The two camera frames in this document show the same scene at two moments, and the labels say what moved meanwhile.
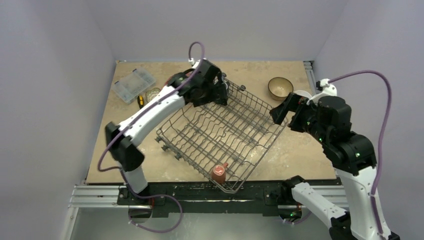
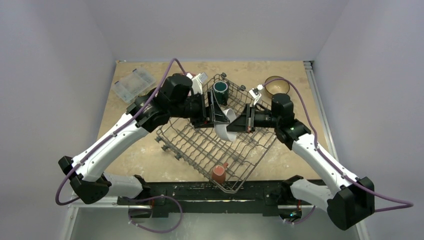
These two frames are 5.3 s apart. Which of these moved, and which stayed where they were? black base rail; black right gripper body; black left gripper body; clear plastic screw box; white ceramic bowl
Moved: black left gripper body; black right gripper body; white ceramic bowl
Stayed: clear plastic screw box; black base rail
